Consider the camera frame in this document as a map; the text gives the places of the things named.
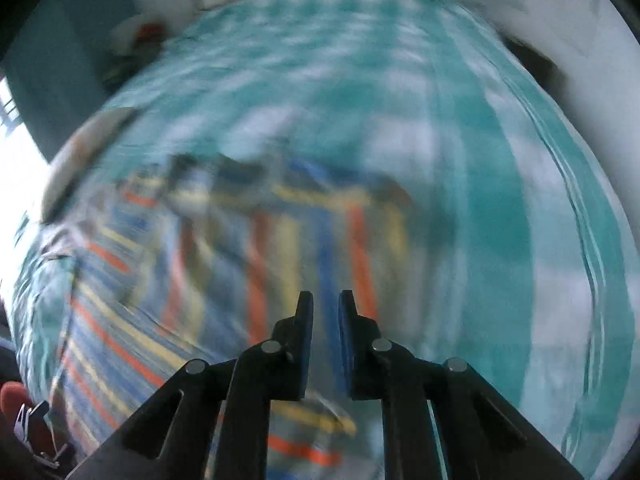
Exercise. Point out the pile of crumpled clothes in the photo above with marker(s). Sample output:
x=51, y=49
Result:
x=135, y=50

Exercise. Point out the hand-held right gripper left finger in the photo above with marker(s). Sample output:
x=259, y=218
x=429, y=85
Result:
x=303, y=355

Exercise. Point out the striped knit sweater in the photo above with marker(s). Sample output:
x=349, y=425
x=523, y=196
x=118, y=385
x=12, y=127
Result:
x=280, y=245

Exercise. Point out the bright window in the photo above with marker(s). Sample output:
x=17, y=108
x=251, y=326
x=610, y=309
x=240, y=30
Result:
x=15, y=175

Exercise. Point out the teal checked bedsheet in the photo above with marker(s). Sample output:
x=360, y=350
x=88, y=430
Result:
x=450, y=130

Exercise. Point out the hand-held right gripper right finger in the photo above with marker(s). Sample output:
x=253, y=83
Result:
x=344, y=355

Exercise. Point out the patterned beige pillow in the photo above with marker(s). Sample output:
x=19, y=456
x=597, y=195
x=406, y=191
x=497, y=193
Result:
x=75, y=155

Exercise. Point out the white wardrobe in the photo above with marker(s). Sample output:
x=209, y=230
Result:
x=570, y=20

